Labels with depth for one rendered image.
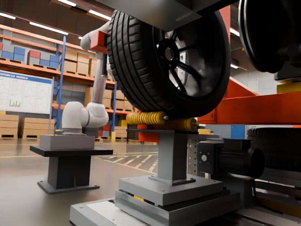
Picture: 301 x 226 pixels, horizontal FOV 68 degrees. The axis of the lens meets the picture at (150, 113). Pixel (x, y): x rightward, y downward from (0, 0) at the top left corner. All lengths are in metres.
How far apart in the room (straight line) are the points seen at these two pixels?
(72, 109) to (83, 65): 9.57
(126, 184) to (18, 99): 6.08
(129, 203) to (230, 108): 0.84
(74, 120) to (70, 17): 11.59
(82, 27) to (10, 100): 7.41
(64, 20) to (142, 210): 12.42
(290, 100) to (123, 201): 0.96
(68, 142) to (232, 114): 1.15
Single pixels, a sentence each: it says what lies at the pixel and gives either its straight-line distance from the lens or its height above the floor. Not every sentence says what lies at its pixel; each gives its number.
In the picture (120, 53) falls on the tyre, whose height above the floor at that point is 0.76.
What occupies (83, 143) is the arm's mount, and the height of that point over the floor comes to 0.34.
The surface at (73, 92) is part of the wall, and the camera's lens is 12.18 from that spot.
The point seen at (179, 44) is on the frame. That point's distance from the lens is 1.43.
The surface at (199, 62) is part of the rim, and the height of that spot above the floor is 0.86.
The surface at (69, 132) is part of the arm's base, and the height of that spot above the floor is 0.42.
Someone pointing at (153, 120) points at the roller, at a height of 0.50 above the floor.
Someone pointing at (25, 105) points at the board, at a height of 1.03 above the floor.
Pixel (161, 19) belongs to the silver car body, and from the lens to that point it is 0.63.
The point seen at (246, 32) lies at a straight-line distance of 0.84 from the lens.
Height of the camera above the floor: 0.45
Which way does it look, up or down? 5 degrees up
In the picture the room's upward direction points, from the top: 2 degrees clockwise
